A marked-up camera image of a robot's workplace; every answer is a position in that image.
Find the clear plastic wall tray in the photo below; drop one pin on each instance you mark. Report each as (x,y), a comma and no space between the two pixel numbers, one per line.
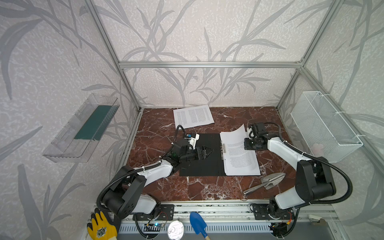
(79,138)

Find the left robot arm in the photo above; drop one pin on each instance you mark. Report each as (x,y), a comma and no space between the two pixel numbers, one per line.
(123,196)

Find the aluminium frame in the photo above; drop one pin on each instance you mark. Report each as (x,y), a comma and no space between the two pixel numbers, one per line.
(337,44)

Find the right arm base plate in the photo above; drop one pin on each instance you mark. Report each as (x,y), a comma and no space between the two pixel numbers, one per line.
(261,211)

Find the white wire basket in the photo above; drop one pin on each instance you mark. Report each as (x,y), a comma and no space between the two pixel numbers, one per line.
(323,128)

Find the yellow black glove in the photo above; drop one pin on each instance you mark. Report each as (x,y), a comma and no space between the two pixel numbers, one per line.
(99,228)

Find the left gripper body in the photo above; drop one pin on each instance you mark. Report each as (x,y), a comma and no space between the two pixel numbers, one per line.
(199,153)

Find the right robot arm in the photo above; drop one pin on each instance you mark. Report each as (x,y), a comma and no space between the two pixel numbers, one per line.
(314,181)

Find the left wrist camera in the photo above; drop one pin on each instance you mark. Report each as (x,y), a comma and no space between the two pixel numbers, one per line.
(192,140)

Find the green circuit board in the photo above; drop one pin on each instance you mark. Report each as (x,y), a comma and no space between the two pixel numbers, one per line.
(155,227)

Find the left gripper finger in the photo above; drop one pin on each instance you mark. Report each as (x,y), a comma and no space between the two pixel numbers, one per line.
(204,155)
(206,149)

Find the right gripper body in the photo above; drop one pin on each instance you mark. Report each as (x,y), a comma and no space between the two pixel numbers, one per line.
(249,143)

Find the blue trowel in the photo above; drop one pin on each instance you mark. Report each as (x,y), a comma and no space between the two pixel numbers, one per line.
(198,225)

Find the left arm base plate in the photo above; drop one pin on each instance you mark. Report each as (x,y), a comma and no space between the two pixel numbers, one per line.
(163,212)

